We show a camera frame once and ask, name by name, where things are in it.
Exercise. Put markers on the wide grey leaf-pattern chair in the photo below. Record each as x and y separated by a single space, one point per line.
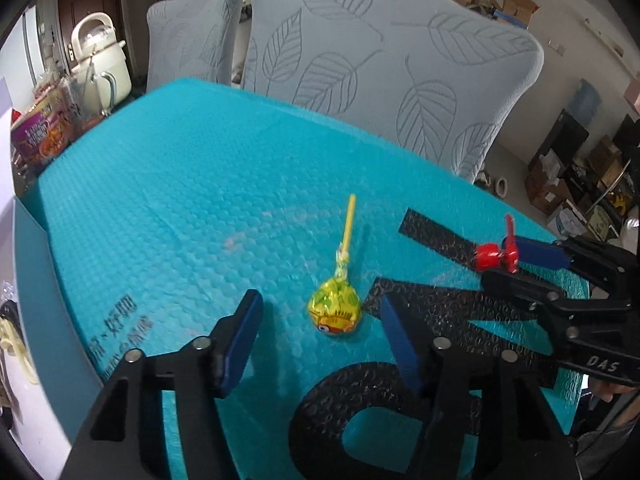
375 60

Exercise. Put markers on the teal bubble mailer mat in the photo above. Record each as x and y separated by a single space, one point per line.
200 185

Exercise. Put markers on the pile of cardboard boxes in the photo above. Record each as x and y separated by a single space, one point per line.
575 185

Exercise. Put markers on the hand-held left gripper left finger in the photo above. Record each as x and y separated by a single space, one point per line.
242 340

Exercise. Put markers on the white cardboard box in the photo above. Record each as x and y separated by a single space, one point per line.
50 310

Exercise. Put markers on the open cardboard box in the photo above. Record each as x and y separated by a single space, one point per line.
520 7

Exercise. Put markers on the tape roll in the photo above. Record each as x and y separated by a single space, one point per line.
495 187

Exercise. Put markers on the yellow lollipop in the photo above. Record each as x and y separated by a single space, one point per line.
332 310

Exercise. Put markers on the white refrigerator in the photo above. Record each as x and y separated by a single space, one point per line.
25 55

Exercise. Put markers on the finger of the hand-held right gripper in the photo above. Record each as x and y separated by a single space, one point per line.
540 252
520 285

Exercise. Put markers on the red lollipop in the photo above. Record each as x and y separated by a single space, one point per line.
486 256

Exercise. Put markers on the glass pitcher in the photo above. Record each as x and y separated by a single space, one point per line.
75 97

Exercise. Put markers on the person's right hand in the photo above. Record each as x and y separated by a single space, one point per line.
602 392

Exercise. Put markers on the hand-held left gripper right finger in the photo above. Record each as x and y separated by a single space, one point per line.
402 345

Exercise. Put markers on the purple snack packet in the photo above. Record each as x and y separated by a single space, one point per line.
42 135

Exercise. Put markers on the cream hair claw clip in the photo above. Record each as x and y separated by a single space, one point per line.
12 342

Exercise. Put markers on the blue plastic bag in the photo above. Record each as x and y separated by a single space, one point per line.
585 100

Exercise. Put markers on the narrow grey leaf-pattern chair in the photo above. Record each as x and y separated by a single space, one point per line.
190 35

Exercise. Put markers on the brown door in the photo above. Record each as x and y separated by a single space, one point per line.
95 5

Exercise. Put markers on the cream electric kettle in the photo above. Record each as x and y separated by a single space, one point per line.
107 65

